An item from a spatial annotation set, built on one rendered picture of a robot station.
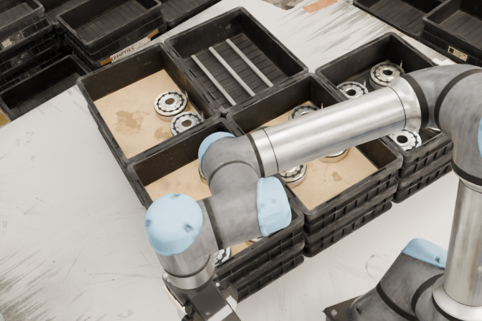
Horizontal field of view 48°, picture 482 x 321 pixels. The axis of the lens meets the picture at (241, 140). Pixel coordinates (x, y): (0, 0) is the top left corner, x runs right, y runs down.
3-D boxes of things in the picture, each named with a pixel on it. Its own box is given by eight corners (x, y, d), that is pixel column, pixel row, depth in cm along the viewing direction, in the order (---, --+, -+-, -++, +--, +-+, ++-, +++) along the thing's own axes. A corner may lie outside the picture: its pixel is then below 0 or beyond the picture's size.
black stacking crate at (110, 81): (227, 142, 158) (222, 116, 150) (135, 190, 151) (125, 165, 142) (168, 68, 182) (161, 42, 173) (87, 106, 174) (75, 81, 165)
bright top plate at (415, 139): (428, 145, 145) (429, 144, 144) (399, 162, 142) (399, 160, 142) (404, 122, 151) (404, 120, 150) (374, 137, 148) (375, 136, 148)
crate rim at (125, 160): (224, 120, 151) (223, 115, 149) (127, 170, 143) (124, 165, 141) (163, 46, 174) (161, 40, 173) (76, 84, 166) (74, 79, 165)
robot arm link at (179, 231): (212, 226, 67) (146, 248, 66) (223, 266, 76) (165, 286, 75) (196, 179, 72) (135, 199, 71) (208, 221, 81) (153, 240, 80)
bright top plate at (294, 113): (331, 121, 154) (331, 120, 153) (301, 136, 151) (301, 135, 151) (310, 100, 160) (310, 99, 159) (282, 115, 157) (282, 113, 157)
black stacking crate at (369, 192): (399, 186, 143) (405, 160, 134) (308, 241, 135) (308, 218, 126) (311, 99, 166) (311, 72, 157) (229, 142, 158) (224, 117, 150)
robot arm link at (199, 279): (221, 255, 77) (176, 291, 74) (225, 269, 81) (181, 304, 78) (191, 222, 81) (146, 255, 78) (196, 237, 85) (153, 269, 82)
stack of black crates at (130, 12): (149, 49, 293) (128, -23, 258) (181, 76, 277) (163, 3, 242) (85, 86, 279) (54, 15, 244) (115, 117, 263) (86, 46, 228)
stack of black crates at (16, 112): (85, 87, 278) (70, 53, 261) (115, 117, 262) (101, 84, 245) (15, 127, 264) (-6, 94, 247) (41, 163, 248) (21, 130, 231)
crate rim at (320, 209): (405, 165, 136) (407, 159, 134) (308, 223, 128) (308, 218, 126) (311, 76, 159) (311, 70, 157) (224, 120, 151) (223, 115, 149)
